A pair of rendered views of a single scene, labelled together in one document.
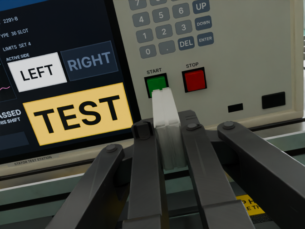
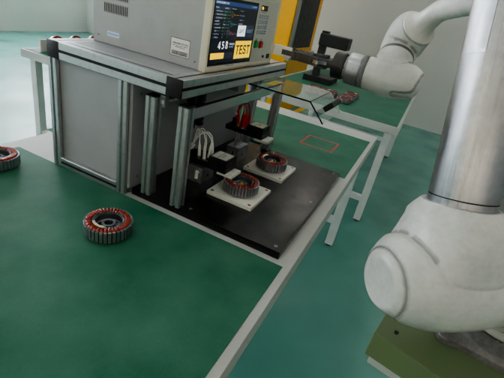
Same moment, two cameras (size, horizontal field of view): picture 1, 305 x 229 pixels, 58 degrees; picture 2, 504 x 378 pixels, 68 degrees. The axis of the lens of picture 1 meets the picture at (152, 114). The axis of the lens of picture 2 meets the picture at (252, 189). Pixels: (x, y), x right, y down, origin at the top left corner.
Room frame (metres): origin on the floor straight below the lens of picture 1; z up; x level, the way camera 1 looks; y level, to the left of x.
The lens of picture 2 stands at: (-0.19, 1.16, 1.31)
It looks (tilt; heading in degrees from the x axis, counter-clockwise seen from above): 27 degrees down; 287
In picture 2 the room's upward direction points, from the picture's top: 12 degrees clockwise
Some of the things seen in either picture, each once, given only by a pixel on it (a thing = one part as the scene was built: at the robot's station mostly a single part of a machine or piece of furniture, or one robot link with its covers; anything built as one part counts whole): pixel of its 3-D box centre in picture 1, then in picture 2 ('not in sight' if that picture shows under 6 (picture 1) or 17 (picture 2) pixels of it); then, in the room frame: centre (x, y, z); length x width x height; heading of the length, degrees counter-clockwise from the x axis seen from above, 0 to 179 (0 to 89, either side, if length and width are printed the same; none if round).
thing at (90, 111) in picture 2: not in sight; (91, 126); (0.56, 0.38, 0.91); 0.28 x 0.03 x 0.32; 177
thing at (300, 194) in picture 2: not in sight; (251, 181); (0.16, 0.08, 0.76); 0.64 x 0.47 x 0.02; 87
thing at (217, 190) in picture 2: not in sight; (239, 191); (0.15, 0.20, 0.78); 0.15 x 0.15 x 0.01; 87
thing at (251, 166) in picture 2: not in sight; (270, 168); (0.14, -0.04, 0.78); 0.15 x 0.15 x 0.01; 87
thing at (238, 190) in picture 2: not in sight; (241, 184); (0.15, 0.20, 0.80); 0.11 x 0.11 x 0.04
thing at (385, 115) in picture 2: not in sight; (336, 128); (0.21, -2.30, 0.38); 1.85 x 1.10 x 0.75; 87
